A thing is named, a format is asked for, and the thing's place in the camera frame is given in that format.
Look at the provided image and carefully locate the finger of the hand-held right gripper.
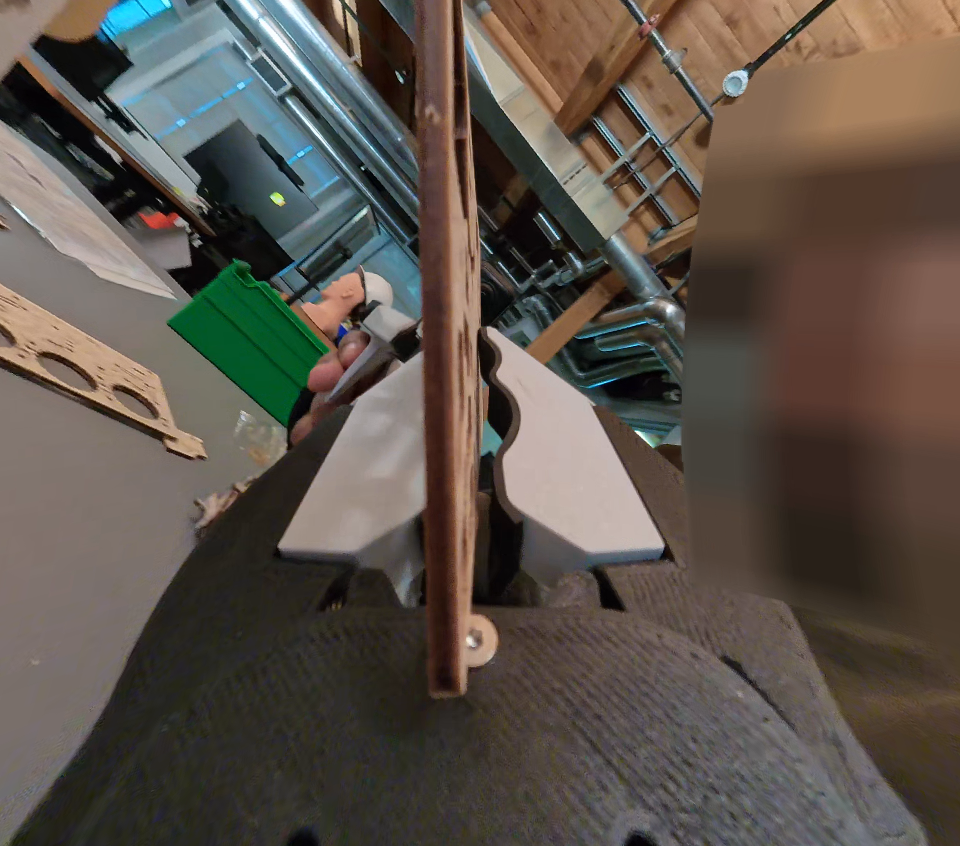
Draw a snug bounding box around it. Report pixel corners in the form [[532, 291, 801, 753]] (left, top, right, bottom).
[[326, 324, 421, 406]]

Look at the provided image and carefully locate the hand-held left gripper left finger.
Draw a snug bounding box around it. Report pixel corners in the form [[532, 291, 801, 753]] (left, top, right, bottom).
[[277, 351, 429, 607]]

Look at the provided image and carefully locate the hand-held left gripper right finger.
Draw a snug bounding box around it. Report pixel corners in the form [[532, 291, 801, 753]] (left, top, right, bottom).
[[477, 327, 669, 585]]

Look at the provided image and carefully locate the wooden gear parts sheet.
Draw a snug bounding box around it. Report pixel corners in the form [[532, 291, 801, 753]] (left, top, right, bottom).
[[414, 0, 486, 699]]

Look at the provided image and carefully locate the wooden model assembly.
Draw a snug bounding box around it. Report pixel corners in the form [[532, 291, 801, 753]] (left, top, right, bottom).
[[193, 474, 260, 532]]

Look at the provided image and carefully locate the grey desk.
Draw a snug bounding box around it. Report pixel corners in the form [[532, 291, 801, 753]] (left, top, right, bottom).
[[0, 118, 301, 836]]

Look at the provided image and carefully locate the clear plastic bag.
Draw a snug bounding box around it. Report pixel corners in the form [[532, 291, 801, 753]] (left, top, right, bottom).
[[232, 408, 290, 466]]

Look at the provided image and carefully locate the green plastic bin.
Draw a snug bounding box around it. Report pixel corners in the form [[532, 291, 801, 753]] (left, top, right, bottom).
[[166, 258, 333, 429]]

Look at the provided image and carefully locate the wooden sheet with round holes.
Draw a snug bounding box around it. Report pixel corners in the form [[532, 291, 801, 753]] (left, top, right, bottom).
[[0, 283, 209, 462]]

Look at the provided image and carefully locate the black ceiling pipe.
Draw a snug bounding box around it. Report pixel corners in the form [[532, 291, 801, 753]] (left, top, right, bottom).
[[536, 0, 717, 123]]

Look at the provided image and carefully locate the metal air duct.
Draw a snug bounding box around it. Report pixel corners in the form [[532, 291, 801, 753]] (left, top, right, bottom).
[[288, 0, 687, 345]]

